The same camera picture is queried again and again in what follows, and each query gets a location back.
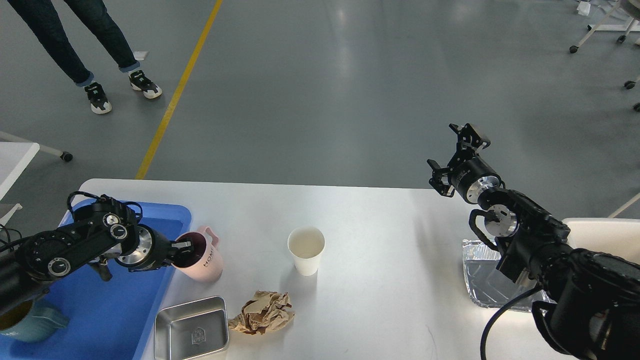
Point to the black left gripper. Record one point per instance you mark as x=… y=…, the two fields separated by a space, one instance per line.
x=152 y=250

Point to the blue plastic tray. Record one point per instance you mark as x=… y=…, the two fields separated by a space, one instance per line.
x=108 y=320

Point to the crumpled brown paper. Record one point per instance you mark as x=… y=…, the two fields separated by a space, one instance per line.
x=266 y=312

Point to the white wheeled cart frame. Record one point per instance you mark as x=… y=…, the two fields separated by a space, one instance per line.
x=631 y=8

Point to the square stainless steel tin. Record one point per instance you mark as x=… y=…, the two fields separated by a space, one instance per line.
x=195 y=330

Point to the white side table left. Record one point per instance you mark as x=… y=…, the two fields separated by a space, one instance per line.
x=16 y=153

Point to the black chair caster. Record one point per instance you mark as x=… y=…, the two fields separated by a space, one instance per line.
x=630 y=84

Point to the white plastic bin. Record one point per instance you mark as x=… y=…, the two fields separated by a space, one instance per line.
x=615 y=236

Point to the teal ceramic mug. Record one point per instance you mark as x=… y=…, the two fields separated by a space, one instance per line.
x=33 y=321

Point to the white paper cup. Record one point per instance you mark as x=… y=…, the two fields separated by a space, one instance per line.
x=306 y=245

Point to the white paper scrap on floor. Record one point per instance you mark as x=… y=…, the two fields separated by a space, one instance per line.
x=140 y=55

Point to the pink ribbed mug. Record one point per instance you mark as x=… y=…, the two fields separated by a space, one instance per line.
x=205 y=263

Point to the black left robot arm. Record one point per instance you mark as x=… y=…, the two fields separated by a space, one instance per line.
x=106 y=229

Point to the aluminium foil tray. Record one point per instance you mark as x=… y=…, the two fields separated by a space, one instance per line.
x=486 y=285

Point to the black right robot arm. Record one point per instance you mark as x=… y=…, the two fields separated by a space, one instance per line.
x=593 y=312

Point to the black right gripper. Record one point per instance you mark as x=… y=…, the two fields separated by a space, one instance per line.
x=466 y=173

